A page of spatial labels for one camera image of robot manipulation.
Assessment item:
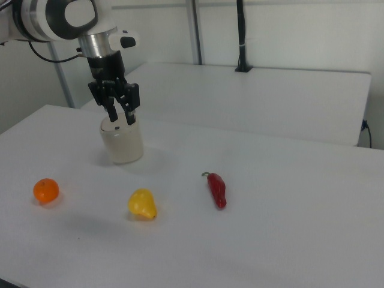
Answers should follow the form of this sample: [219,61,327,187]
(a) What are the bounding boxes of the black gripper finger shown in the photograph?
[88,79,119,122]
[116,78,141,126]

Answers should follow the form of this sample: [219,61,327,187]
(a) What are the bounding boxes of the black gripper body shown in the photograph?
[86,50,125,86]

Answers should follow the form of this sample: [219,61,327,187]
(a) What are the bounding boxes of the cream lidded garbage bin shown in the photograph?
[98,112,145,164]

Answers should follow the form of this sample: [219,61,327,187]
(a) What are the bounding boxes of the yellow toy pear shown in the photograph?
[128,188,158,219]

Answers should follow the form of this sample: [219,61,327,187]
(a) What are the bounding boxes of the white neighbouring table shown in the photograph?
[79,62,373,148]

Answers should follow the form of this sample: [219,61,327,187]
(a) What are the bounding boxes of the orange toy fruit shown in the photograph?
[32,178,60,203]

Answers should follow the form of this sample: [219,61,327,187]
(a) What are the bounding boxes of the red chili pepper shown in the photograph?
[201,172,227,209]

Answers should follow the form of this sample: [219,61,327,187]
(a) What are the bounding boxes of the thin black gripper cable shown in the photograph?
[28,40,88,64]

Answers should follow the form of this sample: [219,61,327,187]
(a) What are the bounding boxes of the grey metal wall post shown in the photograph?
[185,0,202,65]

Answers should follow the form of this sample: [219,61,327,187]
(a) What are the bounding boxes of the black camera pole with base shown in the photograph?
[234,0,253,73]

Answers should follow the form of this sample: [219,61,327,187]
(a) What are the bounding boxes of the black cable at table end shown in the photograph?
[361,119,373,149]

